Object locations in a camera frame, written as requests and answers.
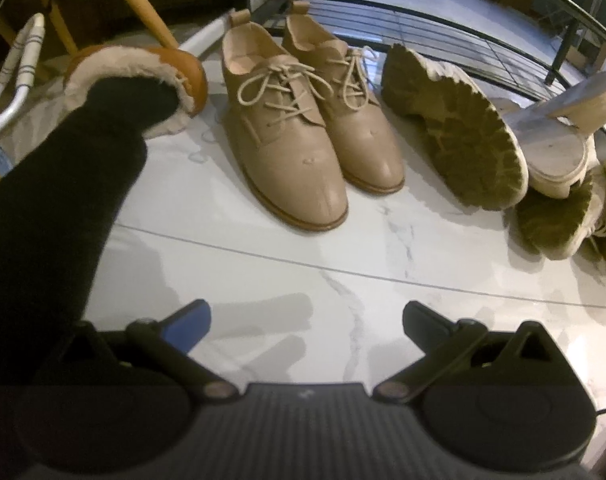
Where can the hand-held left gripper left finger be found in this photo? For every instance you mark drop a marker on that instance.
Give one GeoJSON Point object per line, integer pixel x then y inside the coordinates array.
{"type": "Point", "coordinates": [188, 320]}

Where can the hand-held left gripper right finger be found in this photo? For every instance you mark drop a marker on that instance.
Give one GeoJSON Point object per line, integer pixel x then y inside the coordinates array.
{"type": "Point", "coordinates": [423, 320]}

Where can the brown fur-lined slipper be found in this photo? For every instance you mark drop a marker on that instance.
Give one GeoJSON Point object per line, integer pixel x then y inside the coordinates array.
{"type": "Point", "coordinates": [188, 67]}

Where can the white pipe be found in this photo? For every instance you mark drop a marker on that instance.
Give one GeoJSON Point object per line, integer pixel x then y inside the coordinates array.
{"type": "Point", "coordinates": [208, 32]}

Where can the white chunky sneaker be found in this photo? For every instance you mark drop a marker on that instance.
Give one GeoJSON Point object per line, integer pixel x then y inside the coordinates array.
{"type": "Point", "coordinates": [458, 135]}
{"type": "Point", "coordinates": [553, 225]}

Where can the wooden chair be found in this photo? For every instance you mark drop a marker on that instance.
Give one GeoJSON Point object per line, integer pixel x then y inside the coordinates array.
{"type": "Point", "coordinates": [133, 5]}

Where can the beige lace-up leather shoe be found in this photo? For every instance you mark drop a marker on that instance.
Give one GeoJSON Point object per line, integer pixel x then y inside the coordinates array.
{"type": "Point", "coordinates": [288, 160]}
{"type": "Point", "coordinates": [363, 140]}

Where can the black metal shoe rack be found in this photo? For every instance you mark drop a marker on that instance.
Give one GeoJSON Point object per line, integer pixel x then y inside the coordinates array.
{"type": "Point", "coordinates": [564, 50]}

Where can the cream block-heel shoe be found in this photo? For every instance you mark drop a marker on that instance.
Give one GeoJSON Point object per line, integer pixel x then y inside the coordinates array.
{"type": "Point", "coordinates": [553, 155]}

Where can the person's black-clad leg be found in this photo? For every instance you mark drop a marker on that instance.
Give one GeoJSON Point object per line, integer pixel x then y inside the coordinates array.
{"type": "Point", "coordinates": [48, 200]}

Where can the white metal drying rack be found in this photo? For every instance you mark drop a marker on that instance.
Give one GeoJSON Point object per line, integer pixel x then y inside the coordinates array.
{"type": "Point", "coordinates": [25, 55]}

